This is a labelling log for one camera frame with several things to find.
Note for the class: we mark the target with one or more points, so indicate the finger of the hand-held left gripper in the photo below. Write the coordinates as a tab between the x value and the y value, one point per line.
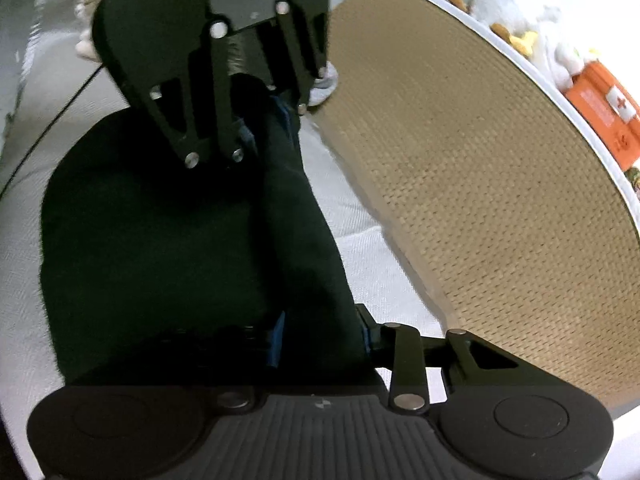
292	60
225	110

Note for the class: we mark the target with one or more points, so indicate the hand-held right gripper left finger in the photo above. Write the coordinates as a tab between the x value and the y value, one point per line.
277	340

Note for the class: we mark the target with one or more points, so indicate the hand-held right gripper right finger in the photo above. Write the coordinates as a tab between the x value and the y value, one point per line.
367	342

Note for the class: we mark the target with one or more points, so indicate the grey and black clothes pile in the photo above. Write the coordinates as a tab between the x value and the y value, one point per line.
325	87

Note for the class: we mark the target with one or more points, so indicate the folded woven rattan mattress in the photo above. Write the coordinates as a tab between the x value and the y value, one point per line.
475	185

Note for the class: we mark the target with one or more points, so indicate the orange first aid box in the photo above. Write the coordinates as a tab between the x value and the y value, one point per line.
605	105

